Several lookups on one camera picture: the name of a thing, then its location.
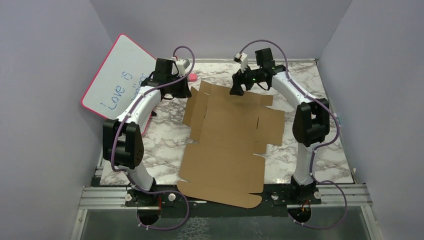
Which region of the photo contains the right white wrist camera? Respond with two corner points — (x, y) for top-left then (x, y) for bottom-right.
(233, 47), (275, 69)

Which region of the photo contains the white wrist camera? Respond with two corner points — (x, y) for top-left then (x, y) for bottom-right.
(233, 47), (275, 69)
(153, 57), (190, 81)

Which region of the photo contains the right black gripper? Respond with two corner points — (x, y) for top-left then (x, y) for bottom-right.
(229, 62), (263, 96)

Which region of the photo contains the pink framed whiteboard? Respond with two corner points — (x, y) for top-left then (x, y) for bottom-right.
(80, 34), (156, 119)

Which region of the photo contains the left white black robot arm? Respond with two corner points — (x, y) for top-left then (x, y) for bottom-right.
(102, 76), (191, 206)

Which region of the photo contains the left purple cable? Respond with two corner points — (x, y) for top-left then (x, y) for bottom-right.
(110, 45), (196, 232)

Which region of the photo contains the purple cable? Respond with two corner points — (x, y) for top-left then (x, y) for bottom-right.
(110, 45), (196, 232)
(239, 39), (348, 230)

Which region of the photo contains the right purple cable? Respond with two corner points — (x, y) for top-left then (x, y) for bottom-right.
(239, 39), (348, 230)

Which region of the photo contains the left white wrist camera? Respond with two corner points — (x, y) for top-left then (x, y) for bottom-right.
(153, 57), (190, 81)

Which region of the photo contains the pink eraser block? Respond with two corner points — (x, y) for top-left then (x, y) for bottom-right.
(187, 73), (198, 82)

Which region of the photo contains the brown cardboard box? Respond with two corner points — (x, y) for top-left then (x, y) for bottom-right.
(177, 81), (285, 209)

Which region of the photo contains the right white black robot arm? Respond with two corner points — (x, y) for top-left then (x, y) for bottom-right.
(229, 68), (330, 204)

